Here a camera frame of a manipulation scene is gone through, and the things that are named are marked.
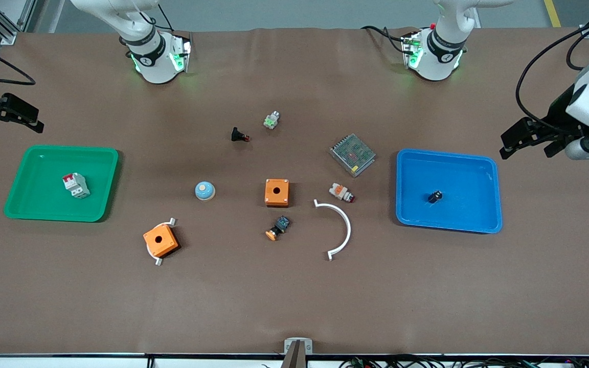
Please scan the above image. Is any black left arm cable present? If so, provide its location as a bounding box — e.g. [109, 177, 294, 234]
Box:
[515, 15, 589, 137]

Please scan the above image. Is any orange emergency button black body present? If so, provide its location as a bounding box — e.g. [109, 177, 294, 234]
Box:
[265, 216, 291, 241]

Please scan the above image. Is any orange box with bracket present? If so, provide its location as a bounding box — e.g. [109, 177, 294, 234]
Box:
[146, 217, 177, 267]

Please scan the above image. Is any blue plastic tray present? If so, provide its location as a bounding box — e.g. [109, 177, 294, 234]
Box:
[395, 149, 503, 235]

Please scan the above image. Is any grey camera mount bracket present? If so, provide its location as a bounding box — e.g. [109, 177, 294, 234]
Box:
[280, 338, 313, 368]

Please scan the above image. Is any brown table mat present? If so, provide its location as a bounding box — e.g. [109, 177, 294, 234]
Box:
[0, 27, 589, 356]

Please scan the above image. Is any large white semicircular clamp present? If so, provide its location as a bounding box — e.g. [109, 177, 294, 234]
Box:
[313, 199, 352, 262]

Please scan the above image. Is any white red circuit breaker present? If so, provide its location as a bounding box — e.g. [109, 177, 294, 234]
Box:
[62, 173, 90, 199]

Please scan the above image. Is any black left base cable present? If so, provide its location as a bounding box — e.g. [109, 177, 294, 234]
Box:
[360, 25, 409, 55]

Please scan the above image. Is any green plastic tray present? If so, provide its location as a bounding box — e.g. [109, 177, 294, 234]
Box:
[3, 145, 120, 223]

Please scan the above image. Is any orange button box with hole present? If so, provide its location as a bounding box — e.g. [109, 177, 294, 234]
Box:
[143, 224, 179, 258]
[264, 178, 290, 208]

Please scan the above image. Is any metal mesh power supply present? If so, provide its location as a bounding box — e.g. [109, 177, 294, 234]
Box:
[329, 133, 377, 177]

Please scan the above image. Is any orange white red indicator lamp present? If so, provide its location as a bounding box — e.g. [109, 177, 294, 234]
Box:
[329, 183, 356, 204]

